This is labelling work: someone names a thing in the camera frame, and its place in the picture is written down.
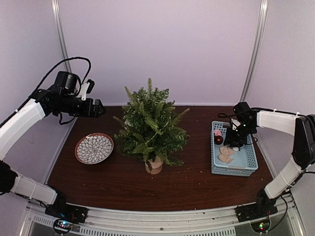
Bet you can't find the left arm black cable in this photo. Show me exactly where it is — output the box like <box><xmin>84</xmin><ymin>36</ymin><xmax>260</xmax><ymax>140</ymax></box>
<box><xmin>29</xmin><ymin>57</ymin><xmax>92</xmax><ymax>99</ymax></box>

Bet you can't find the light blue plastic basket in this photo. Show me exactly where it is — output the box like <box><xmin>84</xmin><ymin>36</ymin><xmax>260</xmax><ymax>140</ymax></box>
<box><xmin>211</xmin><ymin>121</ymin><xmax>258</xmax><ymax>177</ymax></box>

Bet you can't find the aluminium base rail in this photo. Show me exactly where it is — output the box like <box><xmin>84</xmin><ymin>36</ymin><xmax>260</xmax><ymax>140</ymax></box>
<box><xmin>21</xmin><ymin>189</ymin><xmax>306</xmax><ymax>236</ymax></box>

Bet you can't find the small green christmas tree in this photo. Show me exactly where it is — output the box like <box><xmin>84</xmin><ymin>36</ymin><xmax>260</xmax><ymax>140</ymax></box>
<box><xmin>113</xmin><ymin>79</ymin><xmax>190</xmax><ymax>172</ymax></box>

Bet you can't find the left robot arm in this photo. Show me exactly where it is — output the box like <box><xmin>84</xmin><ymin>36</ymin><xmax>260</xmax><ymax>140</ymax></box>
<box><xmin>0</xmin><ymin>71</ymin><xmax>105</xmax><ymax>218</ymax></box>

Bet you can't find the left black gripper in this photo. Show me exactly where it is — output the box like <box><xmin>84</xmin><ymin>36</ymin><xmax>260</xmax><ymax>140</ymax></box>
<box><xmin>55</xmin><ymin>94</ymin><xmax>106</xmax><ymax>118</ymax></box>

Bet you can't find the beige bow ornament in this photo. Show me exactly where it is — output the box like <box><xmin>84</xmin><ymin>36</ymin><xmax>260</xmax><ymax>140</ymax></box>
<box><xmin>218</xmin><ymin>146</ymin><xmax>234</xmax><ymax>164</ymax></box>

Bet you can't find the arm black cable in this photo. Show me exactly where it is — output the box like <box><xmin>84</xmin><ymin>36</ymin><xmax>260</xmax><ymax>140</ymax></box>
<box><xmin>218</xmin><ymin>112</ymin><xmax>237</xmax><ymax>121</ymax></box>
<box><xmin>29</xmin><ymin>57</ymin><xmax>92</xmax><ymax>99</ymax></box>

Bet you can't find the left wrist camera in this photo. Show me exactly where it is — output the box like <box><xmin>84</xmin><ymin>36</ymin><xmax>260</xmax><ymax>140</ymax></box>
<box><xmin>76</xmin><ymin>79</ymin><xmax>95</xmax><ymax>101</ymax></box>

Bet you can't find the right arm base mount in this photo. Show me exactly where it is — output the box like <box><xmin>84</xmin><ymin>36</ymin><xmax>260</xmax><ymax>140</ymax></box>
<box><xmin>235</xmin><ymin>189</ymin><xmax>278</xmax><ymax>222</ymax></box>

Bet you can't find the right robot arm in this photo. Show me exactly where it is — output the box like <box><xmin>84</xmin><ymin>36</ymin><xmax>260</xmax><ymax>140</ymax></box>
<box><xmin>224</xmin><ymin>102</ymin><xmax>315</xmax><ymax>217</ymax></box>

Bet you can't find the red bauble ornament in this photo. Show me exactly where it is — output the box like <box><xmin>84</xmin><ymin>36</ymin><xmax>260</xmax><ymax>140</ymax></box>
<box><xmin>214</xmin><ymin>136</ymin><xmax>224</xmax><ymax>145</ymax></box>

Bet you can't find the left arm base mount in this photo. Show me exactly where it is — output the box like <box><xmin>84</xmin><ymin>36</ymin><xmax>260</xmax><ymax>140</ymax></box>
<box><xmin>44</xmin><ymin>192</ymin><xmax>88</xmax><ymax>224</ymax></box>

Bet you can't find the pink ornament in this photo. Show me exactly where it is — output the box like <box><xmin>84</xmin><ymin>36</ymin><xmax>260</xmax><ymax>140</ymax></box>
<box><xmin>214</xmin><ymin>129</ymin><xmax>222</xmax><ymax>136</ymax></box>

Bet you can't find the aluminium corner post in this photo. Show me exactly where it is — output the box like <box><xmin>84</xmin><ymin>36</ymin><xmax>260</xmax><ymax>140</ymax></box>
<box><xmin>51</xmin><ymin>0</ymin><xmax>68</xmax><ymax>59</ymax></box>
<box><xmin>240</xmin><ymin>0</ymin><xmax>268</xmax><ymax>102</ymax></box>

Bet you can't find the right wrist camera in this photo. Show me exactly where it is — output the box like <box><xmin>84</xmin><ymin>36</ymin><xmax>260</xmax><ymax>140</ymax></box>
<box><xmin>229</xmin><ymin>118</ymin><xmax>241</xmax><ymax>130</ymax></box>

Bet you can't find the patterned ceramic plate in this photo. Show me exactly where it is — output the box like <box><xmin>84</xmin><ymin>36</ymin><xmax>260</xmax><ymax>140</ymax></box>
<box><xmin>74</xmin><ymin>133</ymin><xmax>114</xmax><ymax>165</ymax></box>

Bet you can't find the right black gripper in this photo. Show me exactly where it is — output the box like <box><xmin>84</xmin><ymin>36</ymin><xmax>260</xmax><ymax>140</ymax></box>
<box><xmin>224</xmin><ymin>122</ymin><xmax>256</xmax><ymax>147</ymax></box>

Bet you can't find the right aluminium corner post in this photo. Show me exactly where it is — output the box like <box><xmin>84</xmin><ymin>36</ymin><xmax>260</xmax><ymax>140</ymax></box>
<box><xmin>240</xmin><ymin>0</ymin><xmax>268</xmax><ymax>102</ymax></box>

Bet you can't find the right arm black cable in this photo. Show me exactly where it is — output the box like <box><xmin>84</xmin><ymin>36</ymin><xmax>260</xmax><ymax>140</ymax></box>
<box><xmin>218</xmin><ymin>112</ymin><xmax>237</xmax><ymax>121</ymax></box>

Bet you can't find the left aluminium corner post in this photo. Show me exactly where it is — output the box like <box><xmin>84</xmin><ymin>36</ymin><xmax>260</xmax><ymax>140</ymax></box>
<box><xmin>51</xmin><ymin>0</ymin><xmax>68</xmax><ymax>59</ymax></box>

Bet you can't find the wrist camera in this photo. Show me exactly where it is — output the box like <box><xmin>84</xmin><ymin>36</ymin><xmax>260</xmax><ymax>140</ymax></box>
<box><xmin>76</xmin><ymin>79</ymin><xmax>95</xmax><ymax>101</ymax></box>
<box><xmin>229</xmin><ymin>118</ymin><xmax>241</xmax><ymax>130</ymax></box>

